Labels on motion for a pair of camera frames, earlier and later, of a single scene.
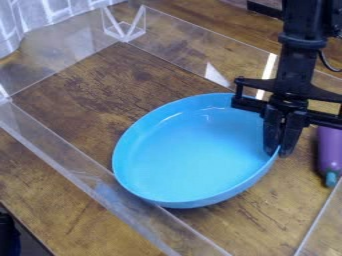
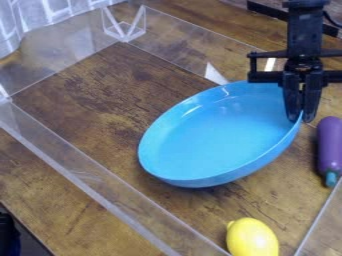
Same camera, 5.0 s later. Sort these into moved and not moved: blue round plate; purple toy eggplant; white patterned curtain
Moved: blue round plate
Not moved: white patterned curtain; purple toy eggplant
